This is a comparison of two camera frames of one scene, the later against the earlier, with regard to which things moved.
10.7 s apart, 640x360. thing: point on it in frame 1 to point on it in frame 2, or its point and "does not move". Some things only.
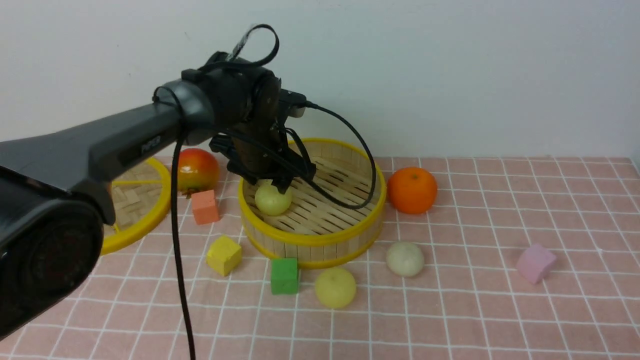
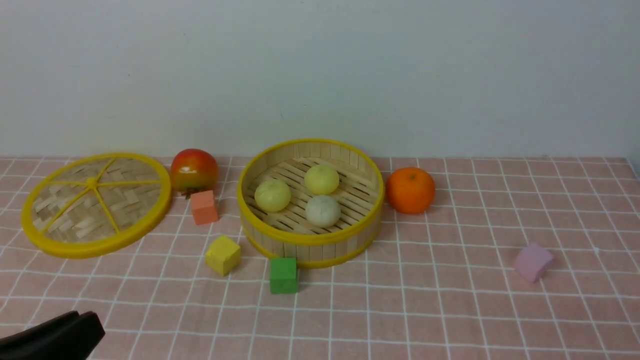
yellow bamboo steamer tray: (335, 214) does not move
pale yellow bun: (268, 199) does not move
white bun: (405, 259) to (323, 211)
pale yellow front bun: (335, 288) to (321, 179)
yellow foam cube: (224, 255) does not move
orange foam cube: (204, 207) does not move
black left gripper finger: (282, 184) to (70, 336)
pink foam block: (534, 262) does not move
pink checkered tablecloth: (479, 258) does not move
